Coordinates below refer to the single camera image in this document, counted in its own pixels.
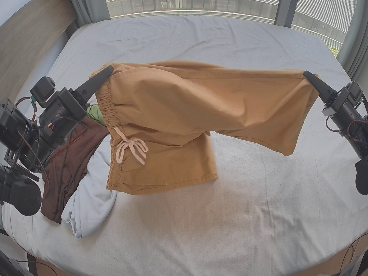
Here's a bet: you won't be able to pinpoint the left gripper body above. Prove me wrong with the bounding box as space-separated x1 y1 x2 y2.
37 87 87 147

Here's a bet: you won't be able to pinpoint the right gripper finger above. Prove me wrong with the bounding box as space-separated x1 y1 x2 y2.
303 70 338 105

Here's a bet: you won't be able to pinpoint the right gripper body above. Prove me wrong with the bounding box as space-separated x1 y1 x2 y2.
321 87 363 131

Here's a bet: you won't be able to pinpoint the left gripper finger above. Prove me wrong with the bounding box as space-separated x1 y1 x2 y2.
74 64 113 105

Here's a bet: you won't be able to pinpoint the tan shorts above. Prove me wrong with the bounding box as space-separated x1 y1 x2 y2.
89 62 320 196

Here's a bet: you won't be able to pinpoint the bed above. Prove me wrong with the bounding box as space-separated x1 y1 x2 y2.
0 0 368 276

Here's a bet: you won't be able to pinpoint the green garment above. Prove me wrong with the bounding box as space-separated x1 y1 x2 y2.
86 104 106 127

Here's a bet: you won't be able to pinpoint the brown garment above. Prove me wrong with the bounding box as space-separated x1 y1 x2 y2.
40 118 110 224

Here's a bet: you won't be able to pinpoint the grey-green curtain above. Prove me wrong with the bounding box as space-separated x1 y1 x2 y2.
336 0 368 81
64 0 112 29

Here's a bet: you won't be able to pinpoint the pale blue garment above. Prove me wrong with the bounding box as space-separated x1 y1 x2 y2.
61 138 118 239

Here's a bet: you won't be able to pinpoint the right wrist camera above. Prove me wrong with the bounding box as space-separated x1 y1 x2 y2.
346 81 365 106

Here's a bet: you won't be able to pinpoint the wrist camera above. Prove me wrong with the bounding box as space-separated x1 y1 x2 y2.
30 76 57 108
346 81 365 106

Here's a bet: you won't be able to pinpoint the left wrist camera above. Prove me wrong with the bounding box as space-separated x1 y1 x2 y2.
30 76 57 108

